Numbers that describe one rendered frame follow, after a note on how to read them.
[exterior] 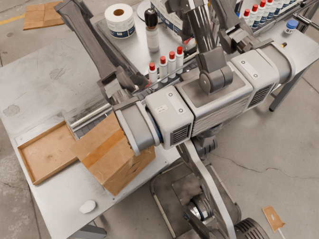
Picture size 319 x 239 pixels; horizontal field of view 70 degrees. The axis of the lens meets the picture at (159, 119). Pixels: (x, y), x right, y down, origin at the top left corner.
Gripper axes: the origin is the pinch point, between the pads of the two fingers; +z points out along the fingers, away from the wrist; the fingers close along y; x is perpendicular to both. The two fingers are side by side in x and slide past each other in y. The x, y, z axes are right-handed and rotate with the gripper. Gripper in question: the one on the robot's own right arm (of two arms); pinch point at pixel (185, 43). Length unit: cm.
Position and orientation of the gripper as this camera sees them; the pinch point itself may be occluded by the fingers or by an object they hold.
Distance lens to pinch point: 154.8
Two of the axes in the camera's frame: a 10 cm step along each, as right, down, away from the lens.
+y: -8.2, 5.1, -2.6
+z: 0.3, 4.8, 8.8
